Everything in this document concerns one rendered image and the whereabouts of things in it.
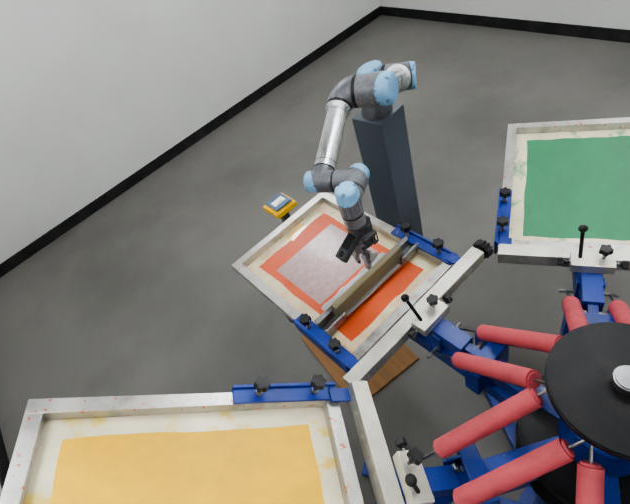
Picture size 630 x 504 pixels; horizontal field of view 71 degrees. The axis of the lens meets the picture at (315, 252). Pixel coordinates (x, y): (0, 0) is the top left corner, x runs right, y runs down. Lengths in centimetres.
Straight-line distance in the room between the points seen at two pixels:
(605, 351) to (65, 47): 446
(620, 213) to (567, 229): 20
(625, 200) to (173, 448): 178
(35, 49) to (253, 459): 403
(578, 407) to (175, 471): 92
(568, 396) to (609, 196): 111
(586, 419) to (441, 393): 151
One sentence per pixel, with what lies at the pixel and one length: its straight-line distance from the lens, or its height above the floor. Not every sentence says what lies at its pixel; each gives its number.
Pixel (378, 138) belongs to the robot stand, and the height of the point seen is 112.
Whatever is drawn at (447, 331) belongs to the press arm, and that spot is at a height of 104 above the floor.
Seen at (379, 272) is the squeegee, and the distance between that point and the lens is 171.
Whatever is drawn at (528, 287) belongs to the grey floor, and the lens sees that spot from 293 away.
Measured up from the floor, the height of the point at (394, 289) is 96.
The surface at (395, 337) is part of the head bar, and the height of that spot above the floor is 104.
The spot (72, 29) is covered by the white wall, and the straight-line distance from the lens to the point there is 474.
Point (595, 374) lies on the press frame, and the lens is 118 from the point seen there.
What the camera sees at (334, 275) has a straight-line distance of 185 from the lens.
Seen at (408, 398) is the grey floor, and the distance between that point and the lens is 257.
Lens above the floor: 235
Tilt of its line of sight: 45 degrees down
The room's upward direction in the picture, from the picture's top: 23 degrees counter-clockwise
